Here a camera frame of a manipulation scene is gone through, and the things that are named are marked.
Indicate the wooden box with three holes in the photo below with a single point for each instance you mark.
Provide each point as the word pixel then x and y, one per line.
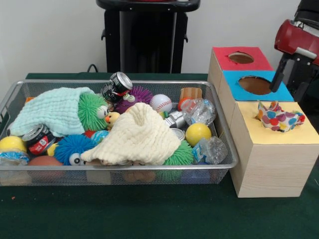
pixel 274 164

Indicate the blue spiky ball with eyes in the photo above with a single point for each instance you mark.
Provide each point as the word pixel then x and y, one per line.
pixel 68 149

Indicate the yellow ball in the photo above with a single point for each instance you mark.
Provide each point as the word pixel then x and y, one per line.
pixel 198 134

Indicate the crushed clear plastic bottle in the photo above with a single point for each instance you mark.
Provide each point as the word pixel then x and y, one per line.
pixel 200 112

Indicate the mint waffle cloth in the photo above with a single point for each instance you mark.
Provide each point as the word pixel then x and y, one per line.
pixel 49 109

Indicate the purple spiky ball with eyes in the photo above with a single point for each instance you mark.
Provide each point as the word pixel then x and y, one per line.
pixel 140 94

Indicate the white cloth with coloured dots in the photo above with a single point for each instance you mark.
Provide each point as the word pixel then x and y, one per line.
pixel 279 119

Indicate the black and red drink can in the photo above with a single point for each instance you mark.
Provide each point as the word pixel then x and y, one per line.
pixel 37 143

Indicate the green spiky ball with eyes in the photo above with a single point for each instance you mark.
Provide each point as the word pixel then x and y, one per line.
pixel 89 112

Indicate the cream waffle cloth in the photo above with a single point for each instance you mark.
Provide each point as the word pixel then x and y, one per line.
pixel 139 134

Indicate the black can with white print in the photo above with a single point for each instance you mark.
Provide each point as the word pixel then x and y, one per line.
pixel 117 84

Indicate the clear mesh bin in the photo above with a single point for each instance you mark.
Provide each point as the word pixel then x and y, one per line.
pixel 74 178

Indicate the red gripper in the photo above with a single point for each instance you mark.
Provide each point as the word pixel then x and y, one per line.
pixel 291 37

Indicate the white baseball red stitches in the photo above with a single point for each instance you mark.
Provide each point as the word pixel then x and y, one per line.
pixel 160 103

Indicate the dark green table cloth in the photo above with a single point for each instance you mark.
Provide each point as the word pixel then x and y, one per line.
pixel 314 107
pixel 149 214

